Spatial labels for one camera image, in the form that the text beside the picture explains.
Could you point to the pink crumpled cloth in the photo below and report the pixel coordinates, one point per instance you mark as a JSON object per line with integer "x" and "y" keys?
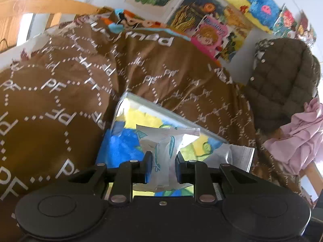
{"x": 301, "y": 141}

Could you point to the grey box with painted lining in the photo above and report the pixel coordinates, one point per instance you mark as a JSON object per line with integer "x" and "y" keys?
{"x": 121, "y": 142}

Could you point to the olive quilted puffer jacket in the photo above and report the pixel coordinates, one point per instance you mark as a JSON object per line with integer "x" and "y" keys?
{"x": 286, "y": 75}

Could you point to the pink anime girl poster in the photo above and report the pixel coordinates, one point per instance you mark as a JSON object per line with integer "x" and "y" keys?
{"x": 211, "y": 36}

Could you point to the red haired girl painting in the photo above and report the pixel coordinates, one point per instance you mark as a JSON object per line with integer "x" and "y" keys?
{"x": 285, "y": 25}

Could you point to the wooden bed rail right side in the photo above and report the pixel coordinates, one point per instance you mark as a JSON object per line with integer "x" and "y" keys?
{"x": 311, "y": 180}

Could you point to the brown PF patterned duvet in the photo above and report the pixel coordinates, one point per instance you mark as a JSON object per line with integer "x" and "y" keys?
{"x": 58, "y": 99}

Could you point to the rightmost cartoon wall painting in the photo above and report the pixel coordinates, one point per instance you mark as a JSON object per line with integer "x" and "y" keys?
{"x": 305, "y": 31}

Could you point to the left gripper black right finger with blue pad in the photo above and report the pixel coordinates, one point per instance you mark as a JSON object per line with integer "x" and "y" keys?
{"x": 199, "y": 175}

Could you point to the white plastic tissue packet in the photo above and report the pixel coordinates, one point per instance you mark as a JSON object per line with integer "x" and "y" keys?
{"x": 164, "y": 143}

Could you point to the blue yellow seabed painting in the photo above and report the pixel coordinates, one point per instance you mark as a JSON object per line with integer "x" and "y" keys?
{"x": 249, "y": 0}

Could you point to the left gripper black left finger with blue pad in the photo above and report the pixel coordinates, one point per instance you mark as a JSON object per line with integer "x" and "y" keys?
{"x": 126, "y": 175}

